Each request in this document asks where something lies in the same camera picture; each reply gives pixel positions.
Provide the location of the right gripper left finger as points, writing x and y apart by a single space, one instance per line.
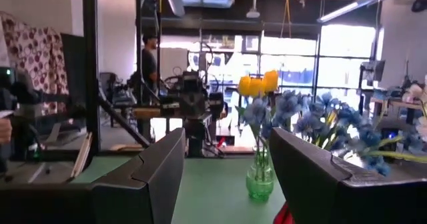
150 184

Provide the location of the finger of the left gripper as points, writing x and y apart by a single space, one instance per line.
217 105

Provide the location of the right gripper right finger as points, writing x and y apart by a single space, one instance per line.
310 184

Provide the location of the yellow artificial tulip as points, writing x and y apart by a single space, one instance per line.
256 87
271 80
244 85

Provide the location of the blue artificial flower stem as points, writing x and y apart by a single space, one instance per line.
370 134
290 104
255 112

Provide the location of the pink white artificial flower stem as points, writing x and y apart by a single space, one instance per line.
423 127
417 92

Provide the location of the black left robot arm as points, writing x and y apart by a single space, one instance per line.
197 134

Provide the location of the red glass vase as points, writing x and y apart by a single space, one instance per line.
283 217

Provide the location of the green glass vase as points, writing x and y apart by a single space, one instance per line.
260 184

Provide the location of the standing person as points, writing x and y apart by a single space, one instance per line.
148 64

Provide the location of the green table mat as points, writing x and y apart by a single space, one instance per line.
217 190

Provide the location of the leaning wooden planks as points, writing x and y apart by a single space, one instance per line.
83 154

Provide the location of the monitor on black stand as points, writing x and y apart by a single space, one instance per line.
373 70

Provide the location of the person's hand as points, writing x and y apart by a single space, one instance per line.
4 130

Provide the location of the black equipment stand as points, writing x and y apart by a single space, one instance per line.
20 94

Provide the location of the maroon floral patterned panel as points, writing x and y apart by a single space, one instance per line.
36 57

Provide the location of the long ceiling light fixture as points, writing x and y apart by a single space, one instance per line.
347 9

